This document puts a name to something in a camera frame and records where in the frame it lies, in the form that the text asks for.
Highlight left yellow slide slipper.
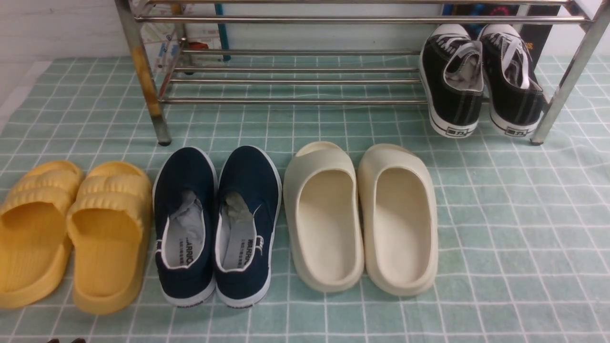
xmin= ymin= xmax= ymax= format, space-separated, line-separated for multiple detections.
xmin=0 ymin=161 xmax=84 ymax=309

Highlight white printed box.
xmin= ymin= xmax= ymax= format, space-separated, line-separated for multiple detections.
xmin=140 ymin=3 xmax=231 ymax=74

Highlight right navy canvas shoe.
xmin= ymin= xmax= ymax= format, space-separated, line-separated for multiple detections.
xmin=213 ymin=146 xmax=283 ymax=309

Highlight right yellow slide slipper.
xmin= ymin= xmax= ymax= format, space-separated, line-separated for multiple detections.
xmin=67 ymin=161 xmax=153 ymax=315

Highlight black canvas sneaker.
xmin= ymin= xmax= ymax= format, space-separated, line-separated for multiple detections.
xmin=419 ymin=24 xmax=484 ymax=139
xmin=478 ymin=24 xmax=546 ymax=138

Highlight steel shoe rack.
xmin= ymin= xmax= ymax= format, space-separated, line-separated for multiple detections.
xmin=115 ymin=0 xmax=609 ymax=146

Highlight right cream foam slipper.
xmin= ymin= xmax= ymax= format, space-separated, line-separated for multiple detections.
xmin=357 ymin=143 xmax=438 ymax=297

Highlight navy canvas shoe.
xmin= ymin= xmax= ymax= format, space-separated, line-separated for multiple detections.
xmin=213 ymin=146 xmax=283 ymax=309
xmin=152 ymin=146 xmax=218 ymax=308

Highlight left cream foam slipper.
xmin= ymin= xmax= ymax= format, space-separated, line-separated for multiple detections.
xmin=283 ymin=141 xmax=365 ymax=293

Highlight left navy canvas shoe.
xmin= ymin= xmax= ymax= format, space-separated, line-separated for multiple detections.
xmin=152 ymin=146 xmax=218 ymax=308

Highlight green checkered cloth mat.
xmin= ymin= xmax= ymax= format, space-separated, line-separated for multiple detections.
xmin=0 ymin=56 xmax=609 ymax=343

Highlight cream foam slipper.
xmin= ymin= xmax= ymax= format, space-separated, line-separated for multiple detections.
xmin=283 ymin=141 xmax=365 ymax=293
xmin=357 ymin=143 xmax=438 ymax=297

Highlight yellow slide slipper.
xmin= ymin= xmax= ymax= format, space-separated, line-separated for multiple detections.
xmin=0 ymin=161 xmax=84 ymax=309
xmin=67 ymin=161 xmax=153 ymax=315

